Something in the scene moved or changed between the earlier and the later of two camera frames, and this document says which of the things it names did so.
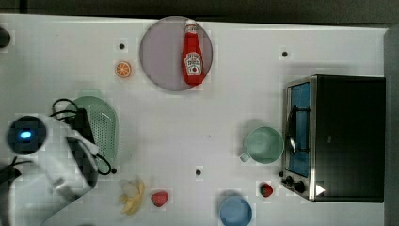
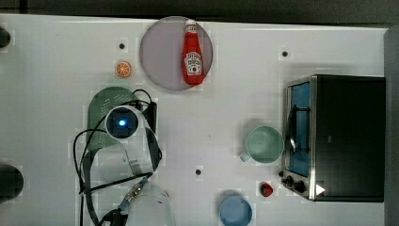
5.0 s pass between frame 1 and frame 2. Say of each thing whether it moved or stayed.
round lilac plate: stayed
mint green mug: stayed
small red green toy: stayed
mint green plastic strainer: moved
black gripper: moved
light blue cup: stayed
